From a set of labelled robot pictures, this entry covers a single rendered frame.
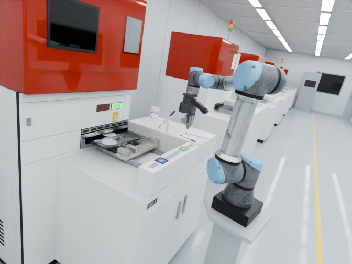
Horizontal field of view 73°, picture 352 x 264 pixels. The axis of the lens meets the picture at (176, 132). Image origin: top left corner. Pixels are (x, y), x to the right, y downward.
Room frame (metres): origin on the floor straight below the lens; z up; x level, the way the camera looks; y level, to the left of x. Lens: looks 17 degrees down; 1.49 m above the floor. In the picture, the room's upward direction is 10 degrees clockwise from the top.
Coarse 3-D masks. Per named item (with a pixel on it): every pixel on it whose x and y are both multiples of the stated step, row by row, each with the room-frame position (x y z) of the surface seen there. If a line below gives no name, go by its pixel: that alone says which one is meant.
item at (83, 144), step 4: (124, 124) 1.76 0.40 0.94; (108, 128) 1.60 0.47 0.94; (112, 128) 1.63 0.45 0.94; (116, 128) 1.67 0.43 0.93; (120, 128) 1.71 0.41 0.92; (92, 132) 1.47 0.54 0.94; (96, 132) 1.50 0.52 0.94; (100, 132) 1.53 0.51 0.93; (104, 132) 1.56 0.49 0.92; (84, 136) 1.41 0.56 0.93; (88, 136) 1.44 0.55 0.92; (84, 140) 1.41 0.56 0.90; (80, 144) 1.40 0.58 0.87; (84, 144) 1.41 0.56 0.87; (88, 144) 1.44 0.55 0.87; (92, 144) 1.47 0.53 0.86
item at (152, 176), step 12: (192, 144) 1.53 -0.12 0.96; (168, 156) 1.26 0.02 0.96; (180, 156) 1.28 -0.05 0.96; (192, 156) 1.43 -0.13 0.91; (144, 168) 1.06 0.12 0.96; (156, 168) 1.08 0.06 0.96; (168, 168) 1.16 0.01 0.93; (180, 168) 1.29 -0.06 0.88; (144, 180) 1.05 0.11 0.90; (156, 180) 1.06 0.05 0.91; (168, 180) 1.18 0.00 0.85; (144, 192) 1.05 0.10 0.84; (156, 192) 1.08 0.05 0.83
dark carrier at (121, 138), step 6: (114, 132) 1.67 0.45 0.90; (120, 132) 1.69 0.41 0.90; (126, 132) 1.71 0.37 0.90; (90, 138) 1.46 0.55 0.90; (96, 138) 1.49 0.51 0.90; (102, 138) 1.50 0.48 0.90; (108, 138) 1.52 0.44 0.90; (114, 138) 1.54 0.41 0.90; (120, 138) 1.56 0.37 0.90; (126, 138) 1.58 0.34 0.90; (132, 138) 1.60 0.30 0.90; (102, 144) 1.40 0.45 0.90
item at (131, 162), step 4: (96, 148) 1.48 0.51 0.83; (100, 148) 1.47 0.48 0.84; (104, 148) 1.46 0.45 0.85; (104, 152) 1.45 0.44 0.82; (108, 152) 1.43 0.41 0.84; (112, 152) 1.42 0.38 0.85; (112, 156) 1.42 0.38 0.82; (124, 160) 1.37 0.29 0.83; (128, 160) 1.36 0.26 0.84; (132, 160) 1.35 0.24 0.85; (132, 164) 1.34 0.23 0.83; (136, 164) 1.33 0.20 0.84; (140, 164) 1.32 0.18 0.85
